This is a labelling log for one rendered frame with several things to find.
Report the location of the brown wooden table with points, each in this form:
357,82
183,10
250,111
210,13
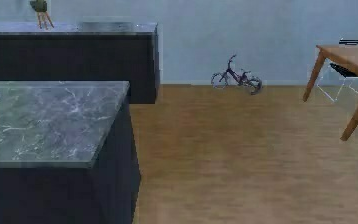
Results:
348,58

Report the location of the black marble-top kitchen counter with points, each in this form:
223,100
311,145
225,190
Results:
73,63

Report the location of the black chair with white legs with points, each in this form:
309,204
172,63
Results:
345,70

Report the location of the dark purple bicycle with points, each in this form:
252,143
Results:
237,77

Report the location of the black marble-top kitchen island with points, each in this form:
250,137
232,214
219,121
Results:
53,133

